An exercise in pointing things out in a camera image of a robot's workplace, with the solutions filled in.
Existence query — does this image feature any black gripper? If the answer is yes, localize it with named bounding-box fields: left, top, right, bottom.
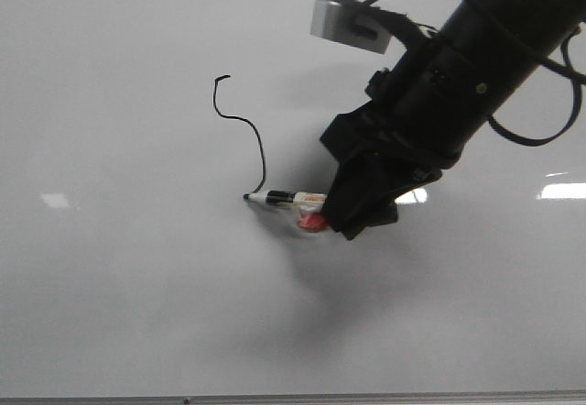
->
left=320, top=68, right=458, bottom=240

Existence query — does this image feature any black white whiteboard marker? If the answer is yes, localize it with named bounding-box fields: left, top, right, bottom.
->
left=243, top=191, right=330, bottom=234

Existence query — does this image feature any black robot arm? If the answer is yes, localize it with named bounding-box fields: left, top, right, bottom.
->
left=312, top=0, right=585, bottom=239

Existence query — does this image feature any white whiteboard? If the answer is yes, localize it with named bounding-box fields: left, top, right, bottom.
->
left=1, top=0, right=585, bottom=397

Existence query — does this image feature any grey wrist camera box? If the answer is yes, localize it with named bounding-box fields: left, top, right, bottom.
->
left=309, top=0, right=391, bottom=54

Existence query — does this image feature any black cable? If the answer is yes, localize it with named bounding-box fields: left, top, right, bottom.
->
left=350, top=0, right=586, bottom=148

